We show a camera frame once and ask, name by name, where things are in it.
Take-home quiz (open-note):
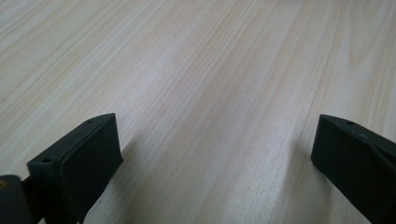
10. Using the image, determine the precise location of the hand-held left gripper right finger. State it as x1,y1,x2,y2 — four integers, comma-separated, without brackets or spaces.
310,114,396,224

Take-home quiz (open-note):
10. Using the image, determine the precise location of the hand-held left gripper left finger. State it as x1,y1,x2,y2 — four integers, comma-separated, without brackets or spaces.
26,112,124,224

